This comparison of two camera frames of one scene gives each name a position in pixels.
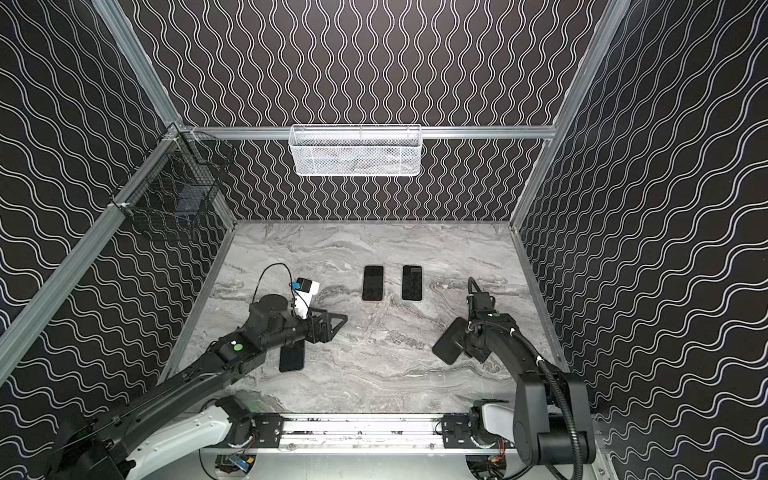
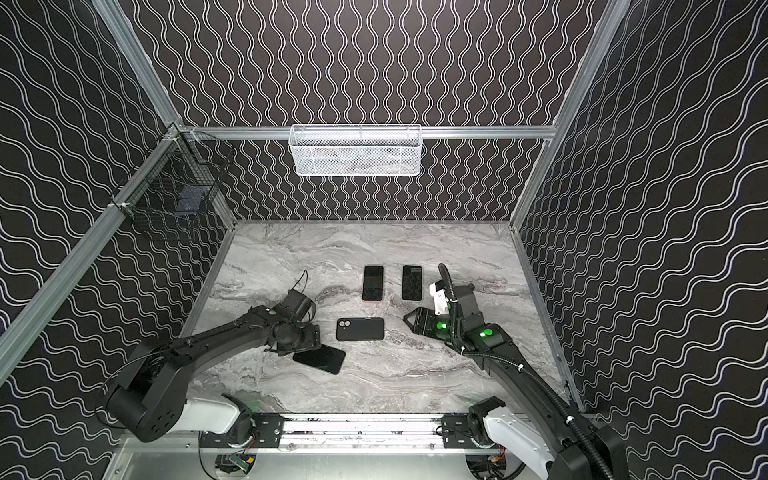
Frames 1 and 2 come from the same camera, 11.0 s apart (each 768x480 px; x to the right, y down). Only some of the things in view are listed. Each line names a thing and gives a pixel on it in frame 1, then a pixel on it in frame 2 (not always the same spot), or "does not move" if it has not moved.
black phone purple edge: [372, 289] does not move
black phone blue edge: [292, 358] to [325, 358]
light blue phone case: [412, 283] does not move
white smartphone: [412, 282] does not move
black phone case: [451, 343] to [360, 328]
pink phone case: [373, 284] does not move
